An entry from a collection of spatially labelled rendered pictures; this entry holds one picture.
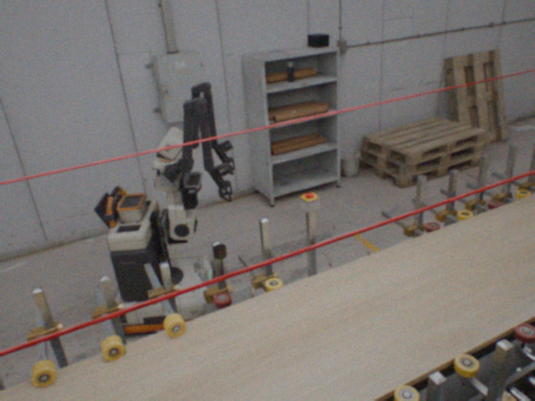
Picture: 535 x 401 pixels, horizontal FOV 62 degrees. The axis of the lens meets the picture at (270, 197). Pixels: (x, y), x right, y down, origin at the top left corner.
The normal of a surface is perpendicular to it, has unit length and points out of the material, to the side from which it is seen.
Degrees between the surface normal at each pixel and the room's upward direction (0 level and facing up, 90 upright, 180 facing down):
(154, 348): 0
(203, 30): 90
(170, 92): 90
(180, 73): 90
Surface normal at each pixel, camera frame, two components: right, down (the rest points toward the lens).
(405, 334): -0.07, -0.90
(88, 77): 0.45, 0.36
